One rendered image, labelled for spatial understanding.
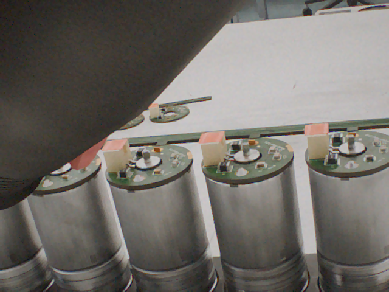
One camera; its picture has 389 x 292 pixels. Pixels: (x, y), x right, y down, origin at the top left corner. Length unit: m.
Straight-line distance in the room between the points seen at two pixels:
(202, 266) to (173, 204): 0.02
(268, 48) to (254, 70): 0.05
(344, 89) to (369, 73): 0.03
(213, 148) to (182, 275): 0.04
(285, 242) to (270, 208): 0.01
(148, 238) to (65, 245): 0.03
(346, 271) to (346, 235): 0.01
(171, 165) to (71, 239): 0.04
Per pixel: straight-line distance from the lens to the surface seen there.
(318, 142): 0.17
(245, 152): 0.17
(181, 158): 0.18
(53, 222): 0.19
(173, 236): 0.18
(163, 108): 0.40
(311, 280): 0.19
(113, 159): 0.18
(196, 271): 0.19
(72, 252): 0.19
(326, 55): 0.47
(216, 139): 0.17
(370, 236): 0.17
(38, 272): 0.21
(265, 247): 0.17
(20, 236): 0.21
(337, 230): 0.17
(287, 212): 0.17
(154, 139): 0.20
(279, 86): 0.41
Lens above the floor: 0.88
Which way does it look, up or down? 23 degrees down
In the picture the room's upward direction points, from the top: 11 degrees counter-clockwise
